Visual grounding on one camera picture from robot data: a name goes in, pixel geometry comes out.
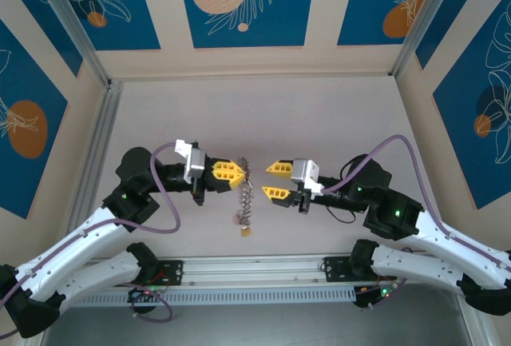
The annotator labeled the metal keyring plate with rings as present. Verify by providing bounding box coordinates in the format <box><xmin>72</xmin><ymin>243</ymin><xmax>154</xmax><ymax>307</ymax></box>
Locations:
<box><xmin>233</xmin><ymin>156</ymin><xmax>256</xmax><ymax>228</ymax></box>

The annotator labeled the small black circuit board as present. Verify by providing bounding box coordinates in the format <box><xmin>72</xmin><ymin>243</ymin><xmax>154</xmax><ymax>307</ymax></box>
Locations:
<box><xmin>354</xmin><ymin>284</ymin><xmax>395</xmax><ymax>309</ymax></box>
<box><xmin>127</xmin><ymin>286</ymin><xmax>161</xmax><ymax>304</ymax></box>

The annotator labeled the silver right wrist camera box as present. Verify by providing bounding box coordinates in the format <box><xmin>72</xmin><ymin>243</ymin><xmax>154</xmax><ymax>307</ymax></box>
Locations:
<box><xmin>290</xmin><ymin>157</ymin><xmax>325</xmax><ymax>196</ymax></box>

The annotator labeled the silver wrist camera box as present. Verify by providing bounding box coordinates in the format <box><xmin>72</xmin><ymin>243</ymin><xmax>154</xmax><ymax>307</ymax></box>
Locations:
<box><xmin>174</xmin><ymin>139</ymin><xmax>208</xmax><ymax>179</ymax></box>
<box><xmin>290</xmin><ymin>157</ymin><xmax>325</xmax><ymax>196</ymax></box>

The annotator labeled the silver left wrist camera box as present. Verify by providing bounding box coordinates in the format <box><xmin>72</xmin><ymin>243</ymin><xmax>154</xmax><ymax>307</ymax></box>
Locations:
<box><xmin>174</xmin><ymin>139</ymin><xmax>208</xmax><ymax>179</ymax></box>

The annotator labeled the aluminium table side rail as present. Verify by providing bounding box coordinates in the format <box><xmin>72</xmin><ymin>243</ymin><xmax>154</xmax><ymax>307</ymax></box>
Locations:
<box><xmin>65</xmin><ymin>80</ymin><xmax>125</xmax><ymax>251</ymax></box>

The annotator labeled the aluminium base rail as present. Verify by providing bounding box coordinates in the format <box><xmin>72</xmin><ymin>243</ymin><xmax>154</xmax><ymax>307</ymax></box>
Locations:
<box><xmin>159</xmin><ymin>257</ymin><xmax>352</xmax><ymax>284</ymax></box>

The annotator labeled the white slotted cable duct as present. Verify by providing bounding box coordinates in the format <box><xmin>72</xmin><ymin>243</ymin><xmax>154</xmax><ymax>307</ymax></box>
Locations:
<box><xmin>73</xmin><ymin>285</ymin><xmax>356</xmax><ymax>306</ymax></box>

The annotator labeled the aluminium frame post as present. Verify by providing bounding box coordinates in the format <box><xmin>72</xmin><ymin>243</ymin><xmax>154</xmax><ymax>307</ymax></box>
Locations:
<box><xmin>389</xmin><ymin>0</ymin><xmax>492</xmax><ymax>79</ymax></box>
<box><xmin>27</xmin><ymin>0</ymin><xmax>113</xmax><ymax>89</ymax></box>

